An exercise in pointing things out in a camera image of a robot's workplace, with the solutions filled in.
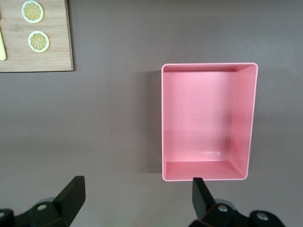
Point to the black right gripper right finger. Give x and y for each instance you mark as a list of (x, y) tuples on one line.
[(201, 198)]

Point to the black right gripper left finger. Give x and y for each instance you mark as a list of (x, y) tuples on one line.
[(71, 196)]

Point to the pink plastic bin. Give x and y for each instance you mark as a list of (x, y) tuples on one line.
[(201, 106)]

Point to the lemon slice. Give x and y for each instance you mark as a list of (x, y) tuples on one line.
[(32, 11), (38, 41)]

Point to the yellow plastic fork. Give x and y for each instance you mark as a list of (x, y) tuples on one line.
[(2, 49)]

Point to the wooden cutting board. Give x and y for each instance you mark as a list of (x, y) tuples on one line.
[(16, 28)]

